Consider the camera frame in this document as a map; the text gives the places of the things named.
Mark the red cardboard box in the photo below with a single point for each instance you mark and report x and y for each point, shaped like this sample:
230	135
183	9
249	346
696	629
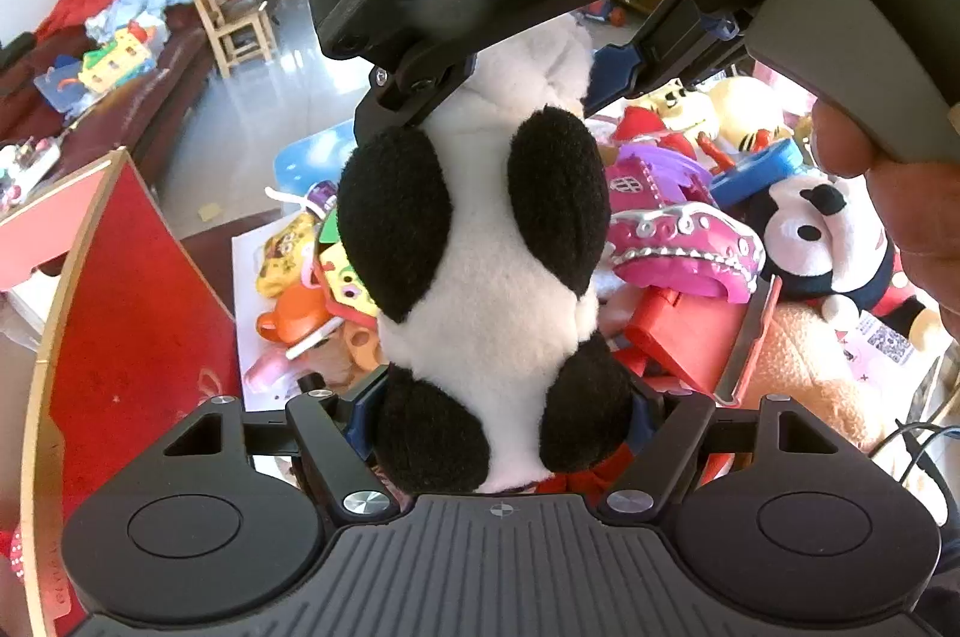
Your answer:
134	341

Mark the panda plush toy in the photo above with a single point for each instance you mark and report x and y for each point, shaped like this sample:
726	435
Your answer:
477	234

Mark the small wooden chair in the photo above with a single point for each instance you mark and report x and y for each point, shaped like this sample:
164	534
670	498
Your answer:
238	33

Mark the green yellow cloth book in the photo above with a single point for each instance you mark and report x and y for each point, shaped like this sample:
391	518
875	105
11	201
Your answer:
345	294

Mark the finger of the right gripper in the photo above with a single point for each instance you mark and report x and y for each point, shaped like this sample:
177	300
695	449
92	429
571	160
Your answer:
675	41
407	85

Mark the dark red leather sofa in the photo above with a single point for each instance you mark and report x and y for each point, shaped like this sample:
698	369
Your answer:
136	91

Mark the yellow SpongeBob plush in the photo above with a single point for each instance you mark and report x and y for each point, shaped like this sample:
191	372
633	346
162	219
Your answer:
286	255

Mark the Mickey plush toy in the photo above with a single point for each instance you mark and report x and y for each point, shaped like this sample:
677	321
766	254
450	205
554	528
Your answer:
826	243

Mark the person's right hand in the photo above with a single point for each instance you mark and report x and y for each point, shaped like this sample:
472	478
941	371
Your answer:
918	203

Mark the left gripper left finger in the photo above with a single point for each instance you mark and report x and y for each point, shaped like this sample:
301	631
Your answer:
330	433

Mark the tan plush bear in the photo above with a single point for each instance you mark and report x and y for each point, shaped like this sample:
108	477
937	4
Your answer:
859	384

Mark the colourful toy block house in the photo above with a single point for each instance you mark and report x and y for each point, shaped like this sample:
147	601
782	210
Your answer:
124	57

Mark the blue play mat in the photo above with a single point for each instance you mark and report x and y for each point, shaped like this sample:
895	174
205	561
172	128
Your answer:
318	158

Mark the pink toy house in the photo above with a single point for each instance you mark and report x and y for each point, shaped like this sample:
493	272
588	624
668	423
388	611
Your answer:
666	230

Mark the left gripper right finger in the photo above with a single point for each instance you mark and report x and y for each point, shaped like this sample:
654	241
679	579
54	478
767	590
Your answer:
668	457

